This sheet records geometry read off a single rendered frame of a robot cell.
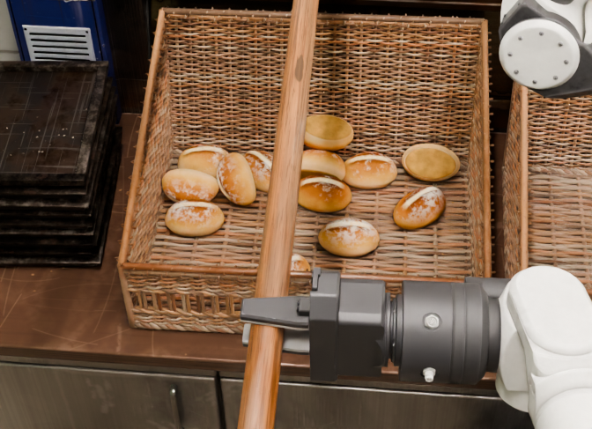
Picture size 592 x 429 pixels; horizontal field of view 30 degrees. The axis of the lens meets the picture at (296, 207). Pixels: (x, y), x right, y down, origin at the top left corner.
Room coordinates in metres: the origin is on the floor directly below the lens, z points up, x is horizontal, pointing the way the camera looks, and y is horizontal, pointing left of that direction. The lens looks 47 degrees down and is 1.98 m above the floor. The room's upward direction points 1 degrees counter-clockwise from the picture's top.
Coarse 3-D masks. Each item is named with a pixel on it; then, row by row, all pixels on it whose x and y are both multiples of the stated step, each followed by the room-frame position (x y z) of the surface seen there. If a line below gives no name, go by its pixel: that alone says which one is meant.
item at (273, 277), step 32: (288, 64) 0.93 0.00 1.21; (288, 96) 0.88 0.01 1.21; (288, 128) 0.83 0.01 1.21; (288, 160) 0.78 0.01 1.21; (288, 192) 0.74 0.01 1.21; (288, 224) 0.70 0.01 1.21; (288, 256) 0.66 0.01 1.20; (256, 288) 0.63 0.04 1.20; (288, 288) 0.63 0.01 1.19; (256, 352) 0.55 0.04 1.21; (256, 384) 0.52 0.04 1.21; (256, 416) 0.49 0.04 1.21
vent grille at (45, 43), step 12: (36, 36) 1.54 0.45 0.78; (48, 36) 1.54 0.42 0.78; (60, 36) 1.54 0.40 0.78; (72, 36) 1.54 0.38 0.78; (84, 36) 1.54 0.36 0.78; (36, 48) 1.55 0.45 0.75; (48, 48) 1.54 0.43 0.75; (60, 48) 1.54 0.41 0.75; (72, 48) 1.54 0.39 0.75; (84, 48) 1.54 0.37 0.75; (36, 60) 1.55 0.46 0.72; (48, 60) 1.54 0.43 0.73; (60, 60) 1.54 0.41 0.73; (72, 60) 1.54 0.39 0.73; (84, 60) 1.54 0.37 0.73
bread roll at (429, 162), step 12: (420, 144) 1.38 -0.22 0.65; (432, 144) 1.38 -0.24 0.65; (408, 156) 1.37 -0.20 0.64; (420, 156) 1.36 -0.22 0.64; (432, 156) 1.36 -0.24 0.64; (444, 156) 1.36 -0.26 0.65; (456, 156) 1.36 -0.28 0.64; (408, 168) 1.35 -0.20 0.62; (420, 168) 1.35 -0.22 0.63; (432, 168) 1.35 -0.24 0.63; (444, 168) 1.34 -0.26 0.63; (456, 168) 1.34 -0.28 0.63; (432, 180) 1.34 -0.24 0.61
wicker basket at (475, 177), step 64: (192, 64) 1.48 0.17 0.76; (256, 64) 1.47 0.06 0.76; (320, 64) 1.46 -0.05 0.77; (384, 64) 1.46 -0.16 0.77; (448, 64) 1.45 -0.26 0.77; (192, 128) 1.46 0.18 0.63; (256, 128) 1.44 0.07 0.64; (384, 128) 1.42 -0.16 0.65; (448, 128) 1.41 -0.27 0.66; (128, 192) 1.18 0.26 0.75; (256, 192) 1.33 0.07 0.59; (384, 192) 1.33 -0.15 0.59; (448, 192) 1.32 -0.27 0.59; (128, 256) 1.08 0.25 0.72; (192, 256) 1.19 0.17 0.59; (256, 256) 1.19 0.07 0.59; (320, 256) 1.19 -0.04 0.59; (384, 256) 1.18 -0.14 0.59; (448, 256) 1.18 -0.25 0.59; (192, 320) 1.05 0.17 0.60
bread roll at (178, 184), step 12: (168, 180) 1.32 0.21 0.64; (180, 180) 1.31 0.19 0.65; (192, 180) 1.31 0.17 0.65; (204, 180) 1.31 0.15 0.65; (216, 180) 1.33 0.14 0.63; (168, 192) 1.30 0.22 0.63; (180, 192) 1.30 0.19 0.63; (192, 192) 1.29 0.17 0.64; (204, 192) 1.30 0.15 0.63; (216, 192) 1.31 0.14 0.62
